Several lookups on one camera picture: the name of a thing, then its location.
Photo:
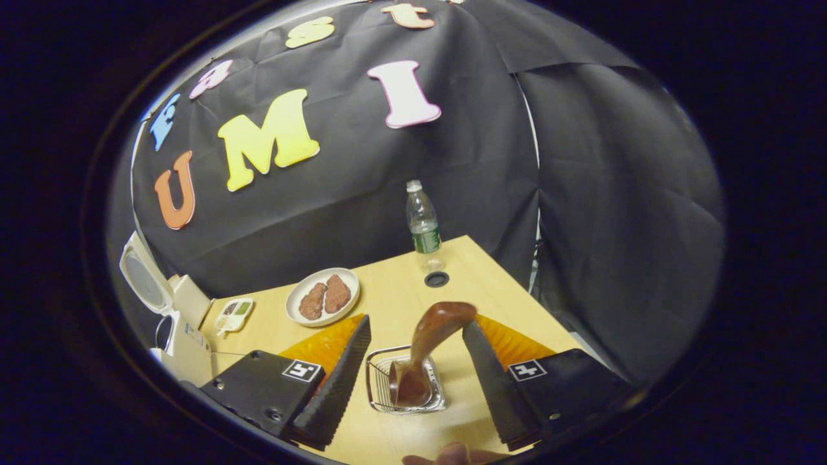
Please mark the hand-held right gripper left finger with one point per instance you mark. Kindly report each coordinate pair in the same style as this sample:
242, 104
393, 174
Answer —
339, 394

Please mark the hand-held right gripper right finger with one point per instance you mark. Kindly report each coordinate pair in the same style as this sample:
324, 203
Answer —
494, 387

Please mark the brown wooden spoon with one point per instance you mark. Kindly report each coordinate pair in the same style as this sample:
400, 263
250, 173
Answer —
433, 329

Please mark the white rice cooker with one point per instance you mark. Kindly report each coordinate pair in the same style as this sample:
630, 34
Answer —
194, 361

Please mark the brown meat piece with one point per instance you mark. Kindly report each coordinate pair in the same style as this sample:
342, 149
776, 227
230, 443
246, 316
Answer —
336, 294
313, 302

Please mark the white round plate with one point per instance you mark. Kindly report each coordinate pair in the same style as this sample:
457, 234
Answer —
352, 284

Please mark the white divided seasoning tray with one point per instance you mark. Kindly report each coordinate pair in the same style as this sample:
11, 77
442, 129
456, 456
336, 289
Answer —
236, 318

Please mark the white toaster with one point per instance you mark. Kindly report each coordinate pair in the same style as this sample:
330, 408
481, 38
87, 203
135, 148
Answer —
192, 300

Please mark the clear green label water bottle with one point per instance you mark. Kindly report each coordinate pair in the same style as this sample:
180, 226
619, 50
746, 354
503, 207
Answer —
424, 226

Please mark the black backdrop cloth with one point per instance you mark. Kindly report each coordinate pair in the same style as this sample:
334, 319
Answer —
465, 181

